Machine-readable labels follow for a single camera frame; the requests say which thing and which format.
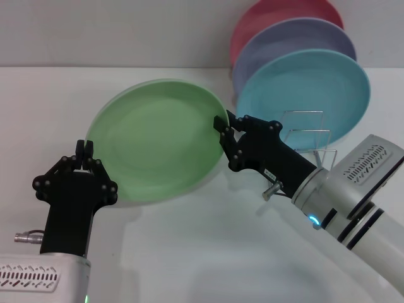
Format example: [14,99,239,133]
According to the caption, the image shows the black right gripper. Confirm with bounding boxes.
[213,109,318,198]

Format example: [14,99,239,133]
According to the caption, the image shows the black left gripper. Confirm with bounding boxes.
[33,140,119,257]

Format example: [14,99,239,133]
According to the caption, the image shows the green plate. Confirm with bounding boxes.
[85,78,229,203]

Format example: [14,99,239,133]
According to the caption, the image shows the light blue plate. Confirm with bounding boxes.
[235,49,372,153]

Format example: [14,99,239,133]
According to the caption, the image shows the purple plate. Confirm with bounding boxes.
[232,18,357,95]

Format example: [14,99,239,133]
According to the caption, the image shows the red plate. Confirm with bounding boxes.
[229,0,345,69]

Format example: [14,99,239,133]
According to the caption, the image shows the right arm cable connector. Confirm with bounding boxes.
[262,182,285,201]

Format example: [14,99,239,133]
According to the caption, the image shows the arm cable connector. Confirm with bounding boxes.
[14,229,45,245]
[262,182,285,201]

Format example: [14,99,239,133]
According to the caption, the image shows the metal wire plate rack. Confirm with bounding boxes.
[268,110,338,183]

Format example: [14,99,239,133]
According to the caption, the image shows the left arm cable connector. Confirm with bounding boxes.
[14,229,45,245]

